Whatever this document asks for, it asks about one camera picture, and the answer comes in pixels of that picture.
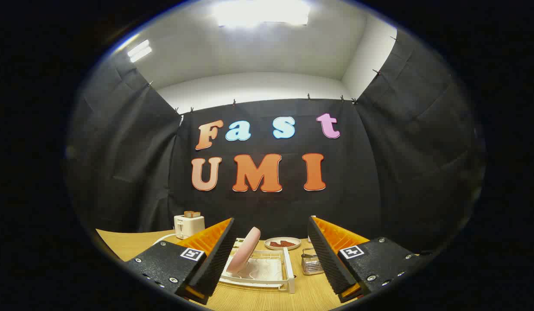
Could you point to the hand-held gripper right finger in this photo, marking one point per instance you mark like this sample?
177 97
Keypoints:
327 259

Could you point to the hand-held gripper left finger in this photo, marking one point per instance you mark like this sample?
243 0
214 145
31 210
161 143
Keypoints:
217 263

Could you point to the pink plate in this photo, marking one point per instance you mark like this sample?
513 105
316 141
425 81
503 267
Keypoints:
245 252

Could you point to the white plate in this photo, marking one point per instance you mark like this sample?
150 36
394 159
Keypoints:
288 248

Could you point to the red steak piece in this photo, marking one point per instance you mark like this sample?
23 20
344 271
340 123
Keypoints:
289 243
275 244

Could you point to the white toaster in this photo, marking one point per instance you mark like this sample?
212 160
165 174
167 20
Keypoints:
189 226

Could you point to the toast slices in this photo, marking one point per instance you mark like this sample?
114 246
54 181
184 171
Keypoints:
192 214

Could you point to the black backdrop cloth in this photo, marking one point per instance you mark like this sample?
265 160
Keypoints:
379 172

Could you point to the small ceiling light panel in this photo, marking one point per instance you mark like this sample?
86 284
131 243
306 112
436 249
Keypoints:
139 51

